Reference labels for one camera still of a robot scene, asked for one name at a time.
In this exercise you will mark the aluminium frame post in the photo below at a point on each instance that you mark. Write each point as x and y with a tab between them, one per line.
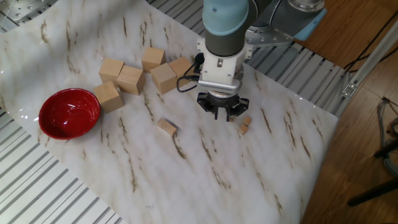
367	62

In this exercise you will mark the large wooden cube block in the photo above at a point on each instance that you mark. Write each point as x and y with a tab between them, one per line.
109	98
152	59
163	79
110	71
130	81
180	67

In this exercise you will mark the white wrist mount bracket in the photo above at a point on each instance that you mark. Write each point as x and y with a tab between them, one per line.
220	74

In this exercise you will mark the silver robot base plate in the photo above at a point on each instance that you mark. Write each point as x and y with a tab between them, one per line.
270	37

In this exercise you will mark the black stand legs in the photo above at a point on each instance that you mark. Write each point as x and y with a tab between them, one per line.
373	193

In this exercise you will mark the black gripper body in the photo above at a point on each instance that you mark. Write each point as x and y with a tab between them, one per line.
222	101

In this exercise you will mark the glossy marble pattern mat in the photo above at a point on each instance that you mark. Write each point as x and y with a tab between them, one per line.
186	171

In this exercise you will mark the red glossy bowl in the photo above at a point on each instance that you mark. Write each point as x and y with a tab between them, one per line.
68	115

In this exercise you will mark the silver perforated mount plate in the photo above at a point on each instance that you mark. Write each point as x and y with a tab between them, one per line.
18	9

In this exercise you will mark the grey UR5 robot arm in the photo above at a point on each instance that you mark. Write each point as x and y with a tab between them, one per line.
224	31

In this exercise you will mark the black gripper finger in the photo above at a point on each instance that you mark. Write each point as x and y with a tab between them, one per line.
241	107
203	104

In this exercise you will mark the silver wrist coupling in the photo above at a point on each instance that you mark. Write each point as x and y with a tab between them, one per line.
222	94

